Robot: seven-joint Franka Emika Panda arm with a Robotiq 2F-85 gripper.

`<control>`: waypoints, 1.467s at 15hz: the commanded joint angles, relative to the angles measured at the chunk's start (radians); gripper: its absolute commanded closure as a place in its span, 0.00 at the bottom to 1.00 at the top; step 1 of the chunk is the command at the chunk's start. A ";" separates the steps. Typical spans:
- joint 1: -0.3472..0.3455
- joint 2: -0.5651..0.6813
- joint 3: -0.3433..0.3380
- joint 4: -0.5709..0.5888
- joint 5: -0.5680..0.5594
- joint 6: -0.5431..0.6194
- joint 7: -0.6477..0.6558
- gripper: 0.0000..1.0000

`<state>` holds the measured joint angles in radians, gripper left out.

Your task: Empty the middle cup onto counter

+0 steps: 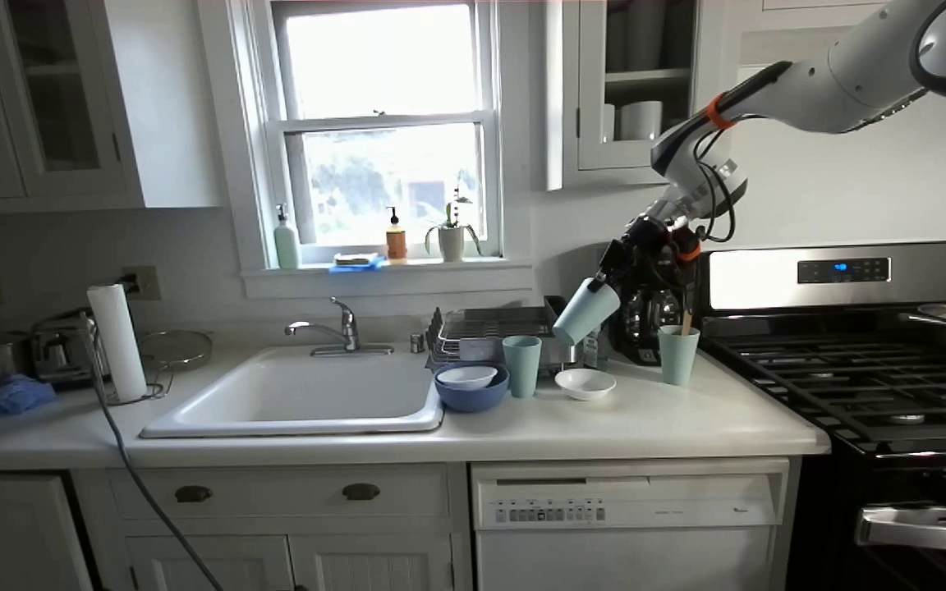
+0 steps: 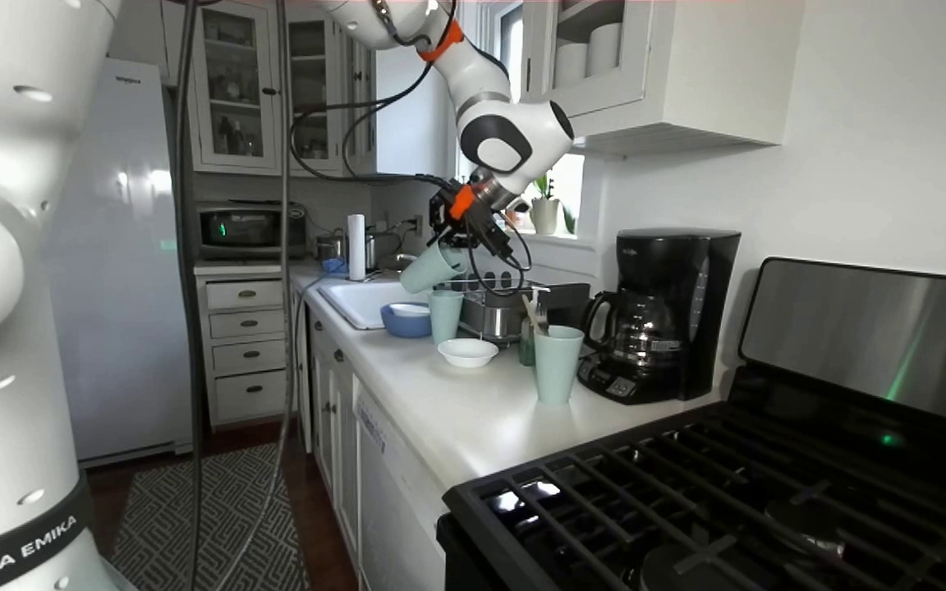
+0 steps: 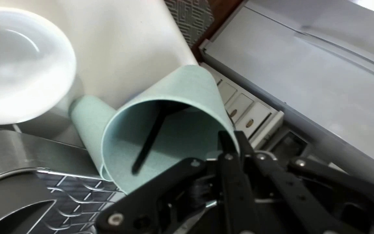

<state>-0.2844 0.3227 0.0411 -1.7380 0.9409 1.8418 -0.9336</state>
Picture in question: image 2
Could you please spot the steel pot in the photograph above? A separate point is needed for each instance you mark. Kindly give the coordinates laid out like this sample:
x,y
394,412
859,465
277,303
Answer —
x,y
329,247

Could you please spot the white sink base cabinet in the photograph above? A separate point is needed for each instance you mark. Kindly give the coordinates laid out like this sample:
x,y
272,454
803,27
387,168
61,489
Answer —
x,y
329,416

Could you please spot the white paper towel roll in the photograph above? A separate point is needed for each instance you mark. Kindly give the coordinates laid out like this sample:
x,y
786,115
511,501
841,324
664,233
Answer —
x,y
354,247

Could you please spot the white potted plant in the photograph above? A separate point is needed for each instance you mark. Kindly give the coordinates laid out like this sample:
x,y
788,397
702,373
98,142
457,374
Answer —
x,y
541,216

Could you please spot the small white bowl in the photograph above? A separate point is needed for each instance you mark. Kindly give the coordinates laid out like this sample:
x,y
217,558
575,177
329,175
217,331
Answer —
x,y
467,352

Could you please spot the white refrigerator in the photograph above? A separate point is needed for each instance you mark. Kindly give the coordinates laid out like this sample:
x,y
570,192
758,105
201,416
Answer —
x,y
122,273

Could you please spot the white mug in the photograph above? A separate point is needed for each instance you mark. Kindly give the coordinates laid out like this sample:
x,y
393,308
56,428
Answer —
x,y
605,50

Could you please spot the white bowl in blue bowl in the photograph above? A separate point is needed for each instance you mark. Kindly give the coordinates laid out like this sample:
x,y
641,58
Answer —
x,y
407,310

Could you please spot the grey patterned rug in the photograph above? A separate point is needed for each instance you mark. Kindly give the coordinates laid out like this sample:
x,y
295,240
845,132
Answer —
x,y
164,528

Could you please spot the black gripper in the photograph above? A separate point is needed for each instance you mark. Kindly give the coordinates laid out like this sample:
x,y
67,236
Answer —
x,y
475,219

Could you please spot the white kitchen sink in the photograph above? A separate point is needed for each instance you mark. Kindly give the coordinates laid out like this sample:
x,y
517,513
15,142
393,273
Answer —
x,y
358,300

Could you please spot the black steel gas stove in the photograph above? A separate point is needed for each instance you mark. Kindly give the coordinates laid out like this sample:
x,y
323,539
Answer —
x,y
768,494

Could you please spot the black coffee maker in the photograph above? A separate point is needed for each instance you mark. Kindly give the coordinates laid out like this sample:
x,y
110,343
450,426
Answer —
x,y
672,285

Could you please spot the white dishwasher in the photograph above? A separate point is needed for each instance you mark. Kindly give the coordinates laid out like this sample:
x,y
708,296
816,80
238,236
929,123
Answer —
x,y
386,494

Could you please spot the teal plastic cup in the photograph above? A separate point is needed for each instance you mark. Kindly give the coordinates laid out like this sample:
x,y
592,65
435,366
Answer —
x,y
424,273
444,316
555,366

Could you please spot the black microwave oven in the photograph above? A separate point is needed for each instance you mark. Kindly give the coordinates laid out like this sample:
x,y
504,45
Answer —
x,y
248,231

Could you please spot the white open wall cabinet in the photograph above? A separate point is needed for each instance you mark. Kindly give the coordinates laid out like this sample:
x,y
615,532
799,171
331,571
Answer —
x,y
712,67

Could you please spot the blue cloth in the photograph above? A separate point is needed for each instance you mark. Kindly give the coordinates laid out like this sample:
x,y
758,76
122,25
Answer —
x,y
331,267

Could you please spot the white drawer cabinet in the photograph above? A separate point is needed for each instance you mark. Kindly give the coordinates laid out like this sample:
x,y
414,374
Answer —
x,y
248,349

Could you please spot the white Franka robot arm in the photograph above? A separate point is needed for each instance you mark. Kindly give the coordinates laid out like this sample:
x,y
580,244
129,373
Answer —
x,y
15,331

